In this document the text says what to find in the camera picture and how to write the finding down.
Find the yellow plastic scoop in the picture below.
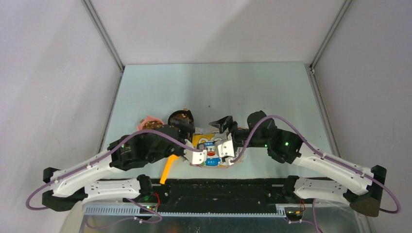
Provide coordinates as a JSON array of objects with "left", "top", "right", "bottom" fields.
[{"left": 159, "top": 154, "right": 179, "bottom": 185}]

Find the cat food bag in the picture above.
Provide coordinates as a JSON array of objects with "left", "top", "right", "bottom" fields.
[{"left": 187, "top": 127, "right": 246, "bottom": 168}]

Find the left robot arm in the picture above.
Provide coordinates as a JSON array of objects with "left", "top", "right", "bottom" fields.
[{"left": 41, "top": 125, "right": 197, "bottom": 212}]

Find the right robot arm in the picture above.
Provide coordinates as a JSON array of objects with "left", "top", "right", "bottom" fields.
[{"left": 210, "top": 111, "right": 387, "bottom": 217}]

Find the black pet bowl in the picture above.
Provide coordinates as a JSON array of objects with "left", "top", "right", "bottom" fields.
[{"left": 168, "top": 109, "right": 195, "bottom": 138}]

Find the kibble in pink bowl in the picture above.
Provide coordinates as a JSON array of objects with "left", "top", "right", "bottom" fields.
[{"left": 142, "top": 120, "right": 164, "bottom": 130}]

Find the kibble in black bowl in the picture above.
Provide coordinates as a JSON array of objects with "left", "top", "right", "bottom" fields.
[{"left": 172, "top": 113, "right": 193, "bottom": 123}]

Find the pink cat bowl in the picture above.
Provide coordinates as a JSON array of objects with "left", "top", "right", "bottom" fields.
[{"left": 137, "top": 116, "right": 164, "bottom": 131}]

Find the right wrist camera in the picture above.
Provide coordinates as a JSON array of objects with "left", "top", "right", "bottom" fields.
[{"left": 214, "top": 133, "right": 236, "bottom": 166}]

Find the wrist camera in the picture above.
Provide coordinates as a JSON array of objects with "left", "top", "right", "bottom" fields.
[
  {"left": 184, "top": 139, "right": 207, "bottom": 166},
  {"left": 214, "top": 133, "right": 236, "bottom": 166}
]

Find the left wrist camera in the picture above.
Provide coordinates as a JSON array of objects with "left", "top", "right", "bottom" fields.
[{"left": 184, "top": 139, "right": 207, "bottom": 166}]

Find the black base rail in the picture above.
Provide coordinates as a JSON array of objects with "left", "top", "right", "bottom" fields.
[{"left": 122, "top": 175, "right": 314, "bottom": 214}]

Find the aluminium frame rail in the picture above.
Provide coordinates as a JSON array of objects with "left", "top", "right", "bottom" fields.
[{"left": 74, "top": 183, "right": 368, "bottom": 219}]

